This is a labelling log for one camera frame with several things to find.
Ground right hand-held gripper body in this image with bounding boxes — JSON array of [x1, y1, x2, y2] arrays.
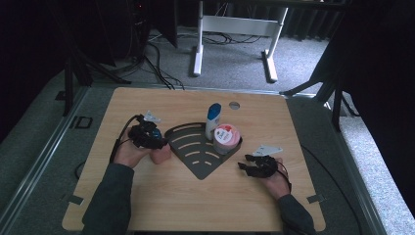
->
[[251, 145, 284, 179]]

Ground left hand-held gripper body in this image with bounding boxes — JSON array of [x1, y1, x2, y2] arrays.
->
[[129, 110, 164, 150]]

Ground pink bottle with blue pump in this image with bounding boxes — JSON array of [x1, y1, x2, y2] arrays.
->
[[149, 127, 172, 165]]

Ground pink jar with white lid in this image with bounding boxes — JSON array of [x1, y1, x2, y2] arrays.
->
[[212, 123, 242, 156]]

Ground dark grey corner shelf rack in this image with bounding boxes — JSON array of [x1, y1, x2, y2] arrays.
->
[[163, 121, 244, 181]]

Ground white bottle with blue cap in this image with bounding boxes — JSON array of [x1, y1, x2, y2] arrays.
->
[[205, 102, 223, 141]]

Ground person's right hand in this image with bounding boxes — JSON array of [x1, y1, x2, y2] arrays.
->
[[260, 158, 293, 201]]

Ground person's left hand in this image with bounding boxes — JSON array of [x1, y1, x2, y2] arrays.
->
[[113, 129, 153, 169]]

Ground grey tape piece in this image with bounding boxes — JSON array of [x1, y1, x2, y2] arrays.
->
[[306, 194, 326, 205], [62, 194, 85, 207]]

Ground black metal stand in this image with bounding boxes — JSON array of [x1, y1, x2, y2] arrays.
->
[[279, 58, 360, 132], [55, 48, 132, 118]]

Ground dark computer tower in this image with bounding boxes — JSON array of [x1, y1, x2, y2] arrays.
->
[[128, 0, 152, 62]]

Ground black curtain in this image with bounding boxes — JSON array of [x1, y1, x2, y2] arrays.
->
[[0, 0, 69, 145], [326, 0, 415, 210]]

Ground right hand-held gripper cable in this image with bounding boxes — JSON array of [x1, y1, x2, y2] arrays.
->
[[275, 158, 294, 194]]

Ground hand-held gripper cable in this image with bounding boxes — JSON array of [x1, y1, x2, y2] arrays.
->
[[109, 114, 144, 165], [275, 158, 294, 194]]

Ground left hand-held gripper cable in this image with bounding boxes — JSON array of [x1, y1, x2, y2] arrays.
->
[[109, 114, 144, 165]]

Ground black floor cables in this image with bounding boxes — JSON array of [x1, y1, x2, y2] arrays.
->
[[143, 30, 262, 91]]

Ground black cable beside table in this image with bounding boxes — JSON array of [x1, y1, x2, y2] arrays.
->
[[300, 144, 364, 235]]

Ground metal floor rail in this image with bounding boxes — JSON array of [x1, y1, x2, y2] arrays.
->
[[324, 101, 390, 235], [0, 85, 90, 226]]

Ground white desk frame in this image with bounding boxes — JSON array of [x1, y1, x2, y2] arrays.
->
[[192, 0, 290, 83]]

